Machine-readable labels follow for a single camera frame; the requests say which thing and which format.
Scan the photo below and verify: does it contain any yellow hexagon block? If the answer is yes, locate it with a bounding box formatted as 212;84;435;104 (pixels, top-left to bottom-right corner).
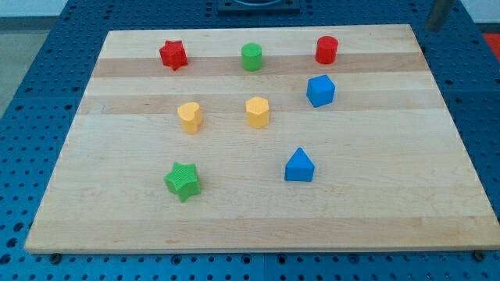
245;97;270;129

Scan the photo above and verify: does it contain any blue triangle block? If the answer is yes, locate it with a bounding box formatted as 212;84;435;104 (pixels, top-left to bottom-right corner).
284;148;316;182

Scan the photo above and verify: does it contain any wooden board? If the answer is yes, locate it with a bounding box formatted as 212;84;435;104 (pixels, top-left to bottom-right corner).
25;24;499;254

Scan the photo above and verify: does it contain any yellow heart block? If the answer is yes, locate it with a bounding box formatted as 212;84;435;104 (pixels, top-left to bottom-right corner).
177;102;203;134

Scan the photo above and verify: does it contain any green star block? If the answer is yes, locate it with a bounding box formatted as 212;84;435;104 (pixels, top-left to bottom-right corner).
163;162;201;202

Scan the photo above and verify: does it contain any blue cube block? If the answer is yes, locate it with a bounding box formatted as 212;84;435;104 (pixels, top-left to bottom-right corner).
306;75;336;108

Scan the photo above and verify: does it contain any green cylinder block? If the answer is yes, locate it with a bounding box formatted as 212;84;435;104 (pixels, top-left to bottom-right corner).
241;42;263;72

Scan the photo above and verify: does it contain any red star block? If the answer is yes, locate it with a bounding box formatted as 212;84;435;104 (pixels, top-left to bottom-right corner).
159;41;188;71

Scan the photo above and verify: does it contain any red cylinder block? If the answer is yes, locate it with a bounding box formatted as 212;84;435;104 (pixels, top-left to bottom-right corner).
315;36;339;64

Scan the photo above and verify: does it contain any grey metal rod tool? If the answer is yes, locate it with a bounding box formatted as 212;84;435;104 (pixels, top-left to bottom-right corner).
425;0;455;33

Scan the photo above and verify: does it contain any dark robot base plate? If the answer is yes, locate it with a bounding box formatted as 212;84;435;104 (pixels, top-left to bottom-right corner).
217;0;301;14

